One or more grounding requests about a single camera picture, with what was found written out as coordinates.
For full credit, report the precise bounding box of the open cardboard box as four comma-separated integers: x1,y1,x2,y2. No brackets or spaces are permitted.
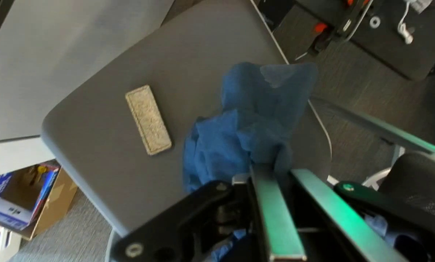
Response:
0,163,78,240

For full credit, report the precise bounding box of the white cable on floor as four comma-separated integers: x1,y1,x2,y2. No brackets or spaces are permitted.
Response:
248,0,335,169

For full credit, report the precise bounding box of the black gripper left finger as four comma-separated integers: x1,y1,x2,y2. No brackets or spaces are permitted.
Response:
251,165,308,262

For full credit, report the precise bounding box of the grey mesh office chair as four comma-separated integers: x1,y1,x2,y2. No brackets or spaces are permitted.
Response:
41,0,435,262

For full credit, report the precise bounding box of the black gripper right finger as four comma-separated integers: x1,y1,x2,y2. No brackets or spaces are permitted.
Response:
293,169,407,262

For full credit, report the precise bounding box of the dark blue garment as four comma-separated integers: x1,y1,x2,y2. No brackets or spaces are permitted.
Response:
184,63,318,194

